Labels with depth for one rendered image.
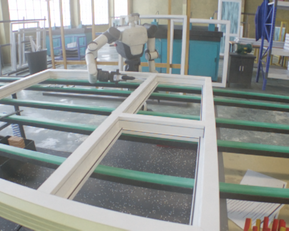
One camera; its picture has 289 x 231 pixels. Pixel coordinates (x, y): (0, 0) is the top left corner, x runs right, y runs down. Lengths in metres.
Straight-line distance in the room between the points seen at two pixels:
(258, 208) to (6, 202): 0.91
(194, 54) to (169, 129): 4.42
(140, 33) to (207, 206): 1.78
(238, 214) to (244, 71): 4.42
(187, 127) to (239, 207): 0.40
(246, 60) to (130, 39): 3.50
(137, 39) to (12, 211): 1.79
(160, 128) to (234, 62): 4.27
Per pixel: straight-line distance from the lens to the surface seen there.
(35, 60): 5.92
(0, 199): 0.66
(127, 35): 2.05
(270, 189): 0.78
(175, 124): 0.94
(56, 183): 0.64
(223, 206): 0.73
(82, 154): 0.74
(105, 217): 0.53
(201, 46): 5.28
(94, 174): 0.80
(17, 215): 0.64
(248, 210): 1.01
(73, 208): 0.56
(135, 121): 0.98
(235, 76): 5.19
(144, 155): 1.34
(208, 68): 5.35
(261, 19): 6.04
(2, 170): 1.29
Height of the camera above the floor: 1.33
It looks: 23 degrees down
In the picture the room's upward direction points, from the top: straight up
